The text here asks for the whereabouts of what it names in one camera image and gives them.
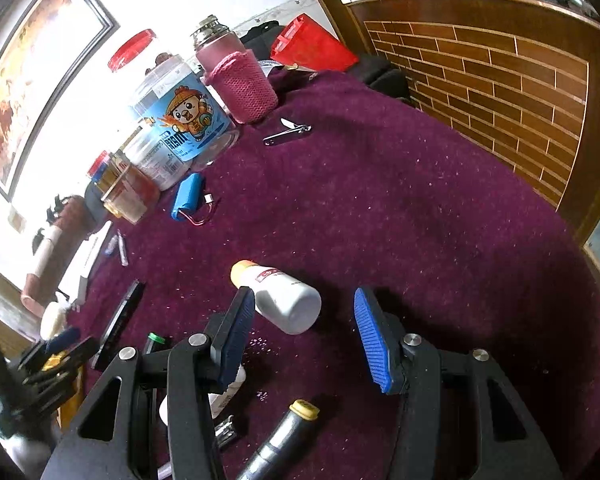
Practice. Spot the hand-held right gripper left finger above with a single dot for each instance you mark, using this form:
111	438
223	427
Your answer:
234	337

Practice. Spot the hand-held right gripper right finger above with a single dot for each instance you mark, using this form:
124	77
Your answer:
372	342

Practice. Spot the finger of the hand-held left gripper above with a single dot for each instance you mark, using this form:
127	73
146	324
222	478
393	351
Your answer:
77	352
62	338

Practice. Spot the small white bottle orange cap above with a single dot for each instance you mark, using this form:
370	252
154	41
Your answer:
285	300

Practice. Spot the black marker yellow caps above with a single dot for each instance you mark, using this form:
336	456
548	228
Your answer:
285	440

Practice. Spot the plain black marker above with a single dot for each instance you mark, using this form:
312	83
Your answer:
122	320

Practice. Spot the large white pill bottle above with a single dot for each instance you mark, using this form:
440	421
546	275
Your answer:
225	402

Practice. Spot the long white plastic object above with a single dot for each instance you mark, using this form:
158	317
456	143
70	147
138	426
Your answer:
82	270

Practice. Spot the long black marker green cap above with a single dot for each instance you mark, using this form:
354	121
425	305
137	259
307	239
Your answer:
156	342

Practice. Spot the brown rolled cylinder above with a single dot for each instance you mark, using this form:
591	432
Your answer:
55	245

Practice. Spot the small metal clip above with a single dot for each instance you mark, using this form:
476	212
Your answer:
227	434

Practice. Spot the small blue-tipped tube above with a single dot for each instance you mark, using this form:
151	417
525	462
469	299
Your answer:
111	246

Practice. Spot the purple tablecloth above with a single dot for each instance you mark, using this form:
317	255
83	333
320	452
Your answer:
405	220

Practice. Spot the clear plastic jar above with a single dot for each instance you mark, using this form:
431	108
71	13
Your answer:
130	197

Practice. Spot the small jar of gold sticks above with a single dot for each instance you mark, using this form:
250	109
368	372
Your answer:
107	175

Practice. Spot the white supplement jar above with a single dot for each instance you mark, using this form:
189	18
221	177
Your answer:
155	165

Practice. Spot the metal nail clipper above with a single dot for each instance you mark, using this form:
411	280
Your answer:
287	131

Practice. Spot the clear jar blue cartoon label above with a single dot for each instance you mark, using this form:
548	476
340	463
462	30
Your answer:
185	115

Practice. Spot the pink thermos knitted sleeve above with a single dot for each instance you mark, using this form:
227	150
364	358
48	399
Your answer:
240	80

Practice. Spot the wooden brick-pattern cabinet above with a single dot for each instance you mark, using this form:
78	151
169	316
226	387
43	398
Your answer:
505	75

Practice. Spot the red bag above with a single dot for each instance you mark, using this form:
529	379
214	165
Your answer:
315	45

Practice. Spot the framed wall painting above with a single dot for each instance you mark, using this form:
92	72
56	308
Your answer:
25	75

